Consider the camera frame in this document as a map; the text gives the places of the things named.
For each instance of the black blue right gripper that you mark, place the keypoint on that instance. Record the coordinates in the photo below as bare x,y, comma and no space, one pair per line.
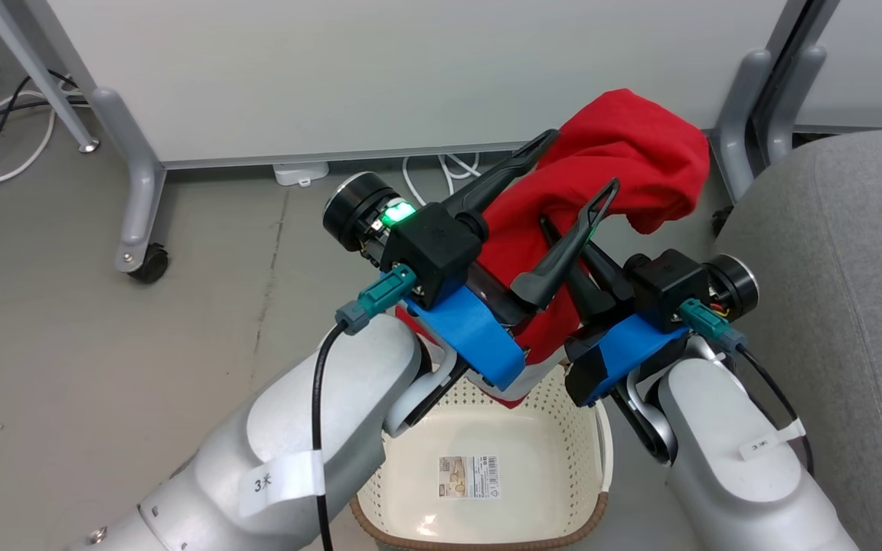
667,287

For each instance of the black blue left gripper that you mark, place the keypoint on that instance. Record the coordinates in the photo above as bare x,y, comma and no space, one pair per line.
429,245

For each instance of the red white basketball jersey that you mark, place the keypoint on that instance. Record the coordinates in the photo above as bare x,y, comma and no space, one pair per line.
625,145

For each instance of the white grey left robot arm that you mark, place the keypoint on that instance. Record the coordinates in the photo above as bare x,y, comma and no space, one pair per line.
204,474

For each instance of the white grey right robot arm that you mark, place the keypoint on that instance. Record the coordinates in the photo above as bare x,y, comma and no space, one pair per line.
717,459

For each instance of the printed basket label sticker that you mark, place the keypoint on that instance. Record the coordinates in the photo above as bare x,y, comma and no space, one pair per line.
470,477

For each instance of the cream plastic laundry basket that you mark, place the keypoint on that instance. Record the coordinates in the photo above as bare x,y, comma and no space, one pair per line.
426,451

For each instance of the large white partition panel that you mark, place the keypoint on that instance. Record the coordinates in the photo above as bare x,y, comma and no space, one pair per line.
410,69

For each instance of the black caster wheel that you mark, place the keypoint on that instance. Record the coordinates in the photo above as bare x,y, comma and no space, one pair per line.
721,220
150,264

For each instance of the small white floor device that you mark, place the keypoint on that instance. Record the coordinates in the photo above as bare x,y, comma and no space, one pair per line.
299,174

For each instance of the grey partition leg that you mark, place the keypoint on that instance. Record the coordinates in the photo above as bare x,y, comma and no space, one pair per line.
789,107
736,130
135,184

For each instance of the grey fabric sofa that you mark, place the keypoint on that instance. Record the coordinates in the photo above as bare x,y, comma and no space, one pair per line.
847,321

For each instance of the narrow white partition panel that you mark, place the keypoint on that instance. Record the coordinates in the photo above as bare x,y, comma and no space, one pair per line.
870,61

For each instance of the slanted grey metal table leg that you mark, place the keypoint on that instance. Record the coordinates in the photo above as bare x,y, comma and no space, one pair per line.
35,76

